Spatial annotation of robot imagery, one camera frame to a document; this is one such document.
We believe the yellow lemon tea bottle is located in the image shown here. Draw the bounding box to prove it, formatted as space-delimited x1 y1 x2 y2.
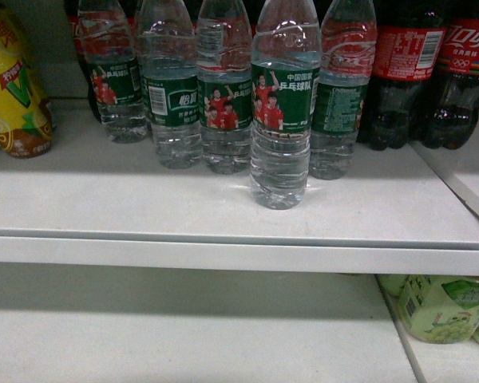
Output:
0 3 53 159

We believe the white lower shelf board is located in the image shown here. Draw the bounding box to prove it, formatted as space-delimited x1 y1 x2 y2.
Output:
0 263 479 382

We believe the cola bottle left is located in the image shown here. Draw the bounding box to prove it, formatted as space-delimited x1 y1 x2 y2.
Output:
358 1 447 151

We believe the white shelf board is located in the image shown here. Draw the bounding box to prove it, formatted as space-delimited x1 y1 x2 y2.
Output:
0 105 479 275
0 263 479 382

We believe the water bottle team label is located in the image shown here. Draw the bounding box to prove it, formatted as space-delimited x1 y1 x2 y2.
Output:
196 1 252 175
250 1 322 210

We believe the cola bottle right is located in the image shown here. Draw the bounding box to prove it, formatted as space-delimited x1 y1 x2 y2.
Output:
414 1 479 150

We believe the water bottle right text label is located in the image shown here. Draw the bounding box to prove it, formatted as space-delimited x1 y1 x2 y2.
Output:
309 0 378 180

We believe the green grape drink carton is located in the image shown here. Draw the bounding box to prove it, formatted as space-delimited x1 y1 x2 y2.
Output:
397 274 479 344

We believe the water bottle barcode label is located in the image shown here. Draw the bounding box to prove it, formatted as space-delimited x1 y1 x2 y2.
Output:
134 0 202 169

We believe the water bottle far left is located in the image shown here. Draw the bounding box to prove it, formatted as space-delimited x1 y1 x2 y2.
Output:
77 0 148 144

